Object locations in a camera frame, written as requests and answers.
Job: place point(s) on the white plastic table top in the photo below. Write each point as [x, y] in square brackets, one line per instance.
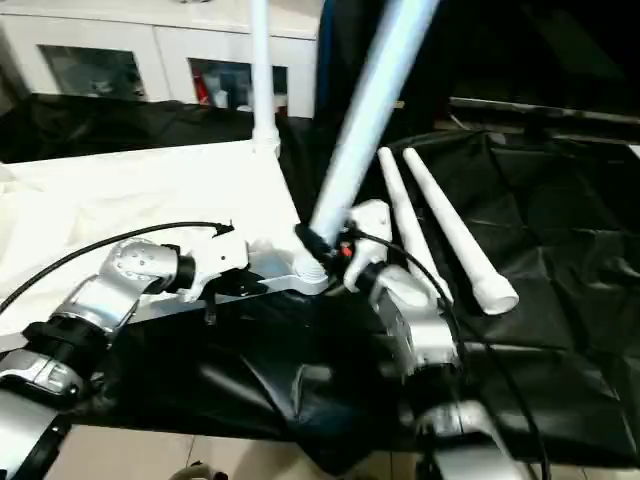
[125, 200]

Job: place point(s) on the white plastic table leg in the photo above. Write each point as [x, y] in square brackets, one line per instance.
[450, 225]
[375, 100]
[262, 75]
[400, 210]

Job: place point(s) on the black mat cover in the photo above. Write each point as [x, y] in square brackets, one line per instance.
[575, 250]

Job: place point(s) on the white cabinet with glass doors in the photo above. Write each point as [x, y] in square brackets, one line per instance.
[150, 30]

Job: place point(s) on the grey rounded robot foot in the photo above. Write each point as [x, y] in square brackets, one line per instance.
[197, 472]

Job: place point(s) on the long black rod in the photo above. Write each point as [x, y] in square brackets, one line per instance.
[550, 111]

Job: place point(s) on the white flat board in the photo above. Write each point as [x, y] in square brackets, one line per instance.
[635, 152]

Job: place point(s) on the red item behind glass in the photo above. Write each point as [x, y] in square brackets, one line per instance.
[200, 87]

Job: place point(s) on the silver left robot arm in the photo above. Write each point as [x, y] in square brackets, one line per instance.
[135, 270]

